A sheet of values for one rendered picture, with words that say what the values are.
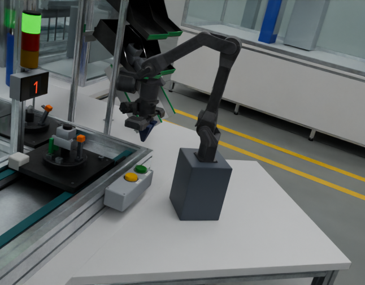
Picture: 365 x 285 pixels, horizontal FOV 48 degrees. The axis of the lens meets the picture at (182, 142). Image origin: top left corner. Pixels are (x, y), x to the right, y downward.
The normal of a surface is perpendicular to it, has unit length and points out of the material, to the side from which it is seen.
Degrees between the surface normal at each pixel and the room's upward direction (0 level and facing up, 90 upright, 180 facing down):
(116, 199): 90
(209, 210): 90
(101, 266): 0
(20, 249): 0
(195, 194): 90
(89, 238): 0
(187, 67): 90
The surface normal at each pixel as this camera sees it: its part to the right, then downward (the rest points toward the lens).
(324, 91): -0.47, 0.26
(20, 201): 0.19, -0.90
